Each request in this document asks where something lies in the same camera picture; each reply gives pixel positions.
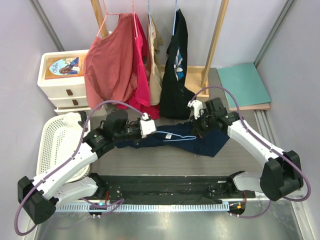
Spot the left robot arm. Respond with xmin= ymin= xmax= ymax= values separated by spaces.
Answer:
xmin=17 ymin=109 xmax=157 ymax=225

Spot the beige hanging shirt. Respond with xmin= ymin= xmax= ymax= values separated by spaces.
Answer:
xmin=146 ymin=15 xmax=164 ymax=106

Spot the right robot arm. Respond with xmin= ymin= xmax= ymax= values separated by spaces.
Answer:
xmin=187 ymin=97 xmax=304 ymax=202

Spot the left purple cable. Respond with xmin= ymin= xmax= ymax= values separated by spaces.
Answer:
xmin=14 ymin=99 xmax=151 ymax=236

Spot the tan board under teal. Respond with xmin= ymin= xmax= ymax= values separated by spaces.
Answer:
xmin=239 ymin=103 xmax=271 ymax=111

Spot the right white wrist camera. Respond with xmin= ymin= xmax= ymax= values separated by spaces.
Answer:
xmin=187 ymin=100 xmax=204 ymax=121

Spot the pink wire hanger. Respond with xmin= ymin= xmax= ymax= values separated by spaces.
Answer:
xmin=91 ymin=0 xmax=120 ymax=39

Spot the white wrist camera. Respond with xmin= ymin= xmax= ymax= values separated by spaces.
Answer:
xmin=187 ymin=100 xmax=204 ymax=121
xmin=139 ymin=112 xmax=157 ymax=138

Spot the illustrated book on cabinet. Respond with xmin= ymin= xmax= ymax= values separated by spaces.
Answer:
xmin=44 ymin=56 xmax=84 ymax=80

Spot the wooden clothes rack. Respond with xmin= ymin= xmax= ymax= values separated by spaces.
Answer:
xmin=89 ymin=0 xmax=230 ymax=98

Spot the blue wire hanger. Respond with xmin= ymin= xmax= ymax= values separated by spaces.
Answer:
xmin=156 ymin=131 xmax=197 ymax=142

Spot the white slotted cable duct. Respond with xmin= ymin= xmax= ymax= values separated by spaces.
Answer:
xmin=56 ymin=202 xmax=230 ymax=215

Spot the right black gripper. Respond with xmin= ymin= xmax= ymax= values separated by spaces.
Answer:
xmin=191 ymin=111 xmax=217 ymax=138

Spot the navy blue t shirt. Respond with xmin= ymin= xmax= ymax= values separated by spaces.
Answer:
xmin=115 ymin=121 xmax=230 ymax=157

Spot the magenta pink hanging shirt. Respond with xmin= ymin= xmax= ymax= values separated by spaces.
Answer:
xmin=126 ymin=14 xmax=160 ymax=120

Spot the white laundry basket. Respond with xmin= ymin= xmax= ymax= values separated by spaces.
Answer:
xmin=36 ymin=114 xmax=83 ymax=175

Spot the white drawer cabinet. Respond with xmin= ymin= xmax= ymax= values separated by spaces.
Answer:
xmin=37 ymin=49 xmax=92 ymax=115

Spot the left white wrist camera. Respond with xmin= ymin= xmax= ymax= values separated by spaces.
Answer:
xmin=139 ymin=112 xmax=157 ymax=138

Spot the black printed hanging shirt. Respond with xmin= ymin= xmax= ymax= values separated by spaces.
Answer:
xmin=159 ymin=9 xmax=195 ymax=120

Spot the white cloth in basket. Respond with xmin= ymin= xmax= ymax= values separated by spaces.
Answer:
xmin=62 ymin=111 xmax=87 ymax=129

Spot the salmon red hanging shirt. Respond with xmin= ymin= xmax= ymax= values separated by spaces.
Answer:
xmin=83 ymin=13 xmax=138 ymax=109

